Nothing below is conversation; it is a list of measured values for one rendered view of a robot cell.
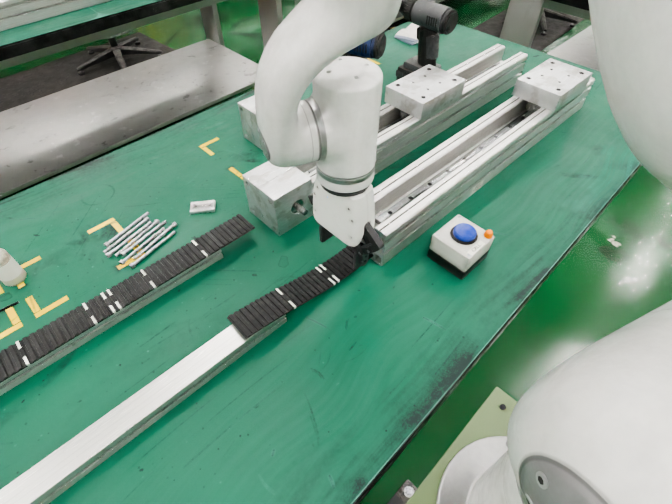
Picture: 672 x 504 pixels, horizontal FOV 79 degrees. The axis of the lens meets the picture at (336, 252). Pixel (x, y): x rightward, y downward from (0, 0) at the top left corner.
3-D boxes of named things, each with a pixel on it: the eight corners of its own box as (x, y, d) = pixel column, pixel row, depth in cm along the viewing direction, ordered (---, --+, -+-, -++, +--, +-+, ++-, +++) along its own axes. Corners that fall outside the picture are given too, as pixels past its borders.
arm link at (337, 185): (301, 158, 58) (302, 175, 60) (345, 188, 54) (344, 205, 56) (343, 135, 62) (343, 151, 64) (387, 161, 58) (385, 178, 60)
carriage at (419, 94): (418, 131, 94) (423, 103, 89) (383, 112, 100) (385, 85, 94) (459, 105, 102) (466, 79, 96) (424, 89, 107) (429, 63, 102)
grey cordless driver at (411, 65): (429, 99, 115) (445, 13, 98) (377, 75, 124) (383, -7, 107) (446, 89, 118) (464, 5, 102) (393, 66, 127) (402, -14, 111)
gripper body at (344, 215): (302, 167, 60) (306, 221, 69) (351, 201, 55) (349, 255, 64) (339, 146, 64) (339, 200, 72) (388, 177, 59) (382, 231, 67)
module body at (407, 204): (381, 266, 76) (386, 235, 69) (344, 237, 80) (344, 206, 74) (580, 108, 111) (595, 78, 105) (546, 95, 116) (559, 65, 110)
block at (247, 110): (272, 157, 97) (267, 121, 90) (244, 137, 103) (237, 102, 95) (304, 140, 102) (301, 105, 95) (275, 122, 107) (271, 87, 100)
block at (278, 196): (287, 243, 80) (282, 207, 72) (249, 211, 85) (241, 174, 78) (321, 220, 84) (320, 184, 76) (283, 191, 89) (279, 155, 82)
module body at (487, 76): (313, 214, 85) (312, 182, 78) (283, 191, 89) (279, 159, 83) (518, 83, 120) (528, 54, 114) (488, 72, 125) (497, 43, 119)
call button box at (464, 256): (461, 281, 74) (470, 258, 69) (419, 251, 78) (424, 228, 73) (486, 257, 77) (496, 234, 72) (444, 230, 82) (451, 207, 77)
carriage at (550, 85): (549, 122, 97) (561, 95, 91) (507, 105, 102) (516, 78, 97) (580, 98, 104) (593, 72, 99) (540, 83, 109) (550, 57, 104)
